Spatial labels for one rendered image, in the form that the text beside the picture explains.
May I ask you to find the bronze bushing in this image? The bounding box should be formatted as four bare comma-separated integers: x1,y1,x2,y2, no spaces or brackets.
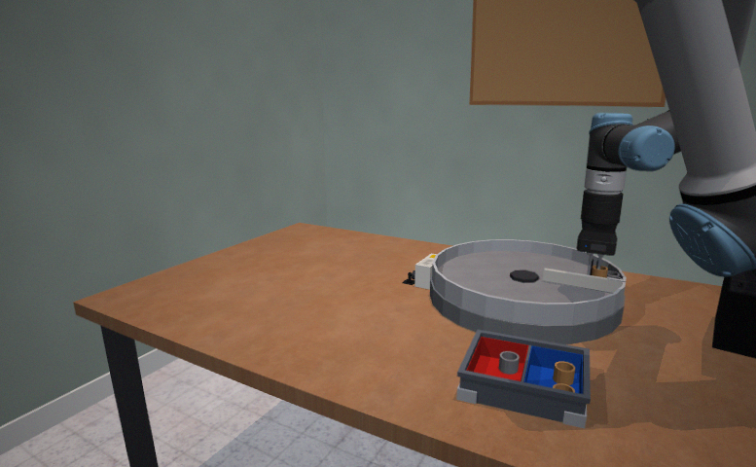
592,266,608,278
553,383,575,392
553,361,575,385

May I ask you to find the grey round turntable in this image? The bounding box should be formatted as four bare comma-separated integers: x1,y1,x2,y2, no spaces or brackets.
402,239,626,344

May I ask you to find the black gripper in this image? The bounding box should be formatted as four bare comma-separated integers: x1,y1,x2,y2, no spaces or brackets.
577,169,627,275

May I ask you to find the red and blue divided bin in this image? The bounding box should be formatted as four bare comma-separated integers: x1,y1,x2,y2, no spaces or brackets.
456,330,591,428

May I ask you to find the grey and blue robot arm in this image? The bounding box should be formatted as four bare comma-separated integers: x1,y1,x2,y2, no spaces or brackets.
587,0,756,277

